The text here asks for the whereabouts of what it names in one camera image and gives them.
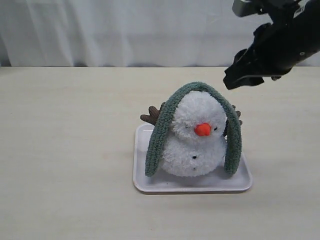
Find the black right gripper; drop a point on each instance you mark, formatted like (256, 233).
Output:
(292, 37)

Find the green knitted scarf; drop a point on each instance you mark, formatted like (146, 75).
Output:
(157, 150)

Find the white plush snowman toy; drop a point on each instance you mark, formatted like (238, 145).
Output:
(195, 145)

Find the white rectangular plastic tray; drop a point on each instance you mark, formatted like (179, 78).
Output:
(216, 182)

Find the white backdrop curtain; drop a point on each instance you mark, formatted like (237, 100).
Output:
(122, 33)

